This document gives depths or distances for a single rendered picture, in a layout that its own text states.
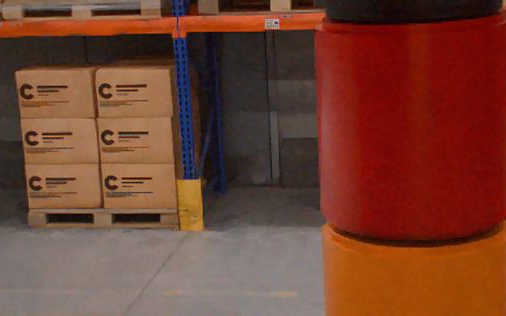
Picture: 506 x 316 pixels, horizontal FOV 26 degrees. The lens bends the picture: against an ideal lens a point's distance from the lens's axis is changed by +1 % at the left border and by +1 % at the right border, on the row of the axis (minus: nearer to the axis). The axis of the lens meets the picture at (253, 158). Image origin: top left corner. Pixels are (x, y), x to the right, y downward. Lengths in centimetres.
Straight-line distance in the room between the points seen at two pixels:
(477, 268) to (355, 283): 3
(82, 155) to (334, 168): 821
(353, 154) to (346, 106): 1
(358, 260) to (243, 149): 916
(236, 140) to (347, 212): 915
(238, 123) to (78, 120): 161
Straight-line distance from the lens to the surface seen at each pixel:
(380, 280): 28
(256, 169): 945
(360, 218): 27
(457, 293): 28
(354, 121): 27
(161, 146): 827
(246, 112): 936
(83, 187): 854
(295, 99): 933
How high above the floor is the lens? 235
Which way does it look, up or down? 13 degrees down
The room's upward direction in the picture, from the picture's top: 3 degrees counter-clockwise
